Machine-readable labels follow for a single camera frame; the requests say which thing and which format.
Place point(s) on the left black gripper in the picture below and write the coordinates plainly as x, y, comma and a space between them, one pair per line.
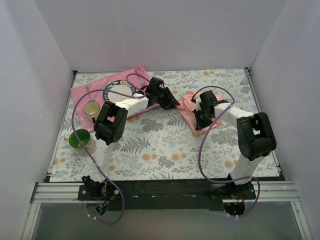
165, 97

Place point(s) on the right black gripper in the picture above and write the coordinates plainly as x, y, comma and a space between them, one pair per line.
201, 117

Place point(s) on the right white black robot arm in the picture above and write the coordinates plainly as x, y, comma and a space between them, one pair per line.
255, 139

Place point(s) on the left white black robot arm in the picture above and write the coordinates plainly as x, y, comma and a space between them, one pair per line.
110, 124

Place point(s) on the silver fork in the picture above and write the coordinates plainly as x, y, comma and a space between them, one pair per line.
141, 80

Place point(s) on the white plate dark rim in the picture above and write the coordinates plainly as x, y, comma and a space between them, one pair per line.
116, 88

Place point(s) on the pink floral placemat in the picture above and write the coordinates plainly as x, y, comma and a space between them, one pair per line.
101, 83

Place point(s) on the cream enamel mug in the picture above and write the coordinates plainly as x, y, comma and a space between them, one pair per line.
92, 110

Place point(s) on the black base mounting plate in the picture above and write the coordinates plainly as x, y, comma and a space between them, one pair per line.
164, 195

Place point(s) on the green interior floral mug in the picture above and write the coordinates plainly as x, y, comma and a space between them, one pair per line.
81, 141

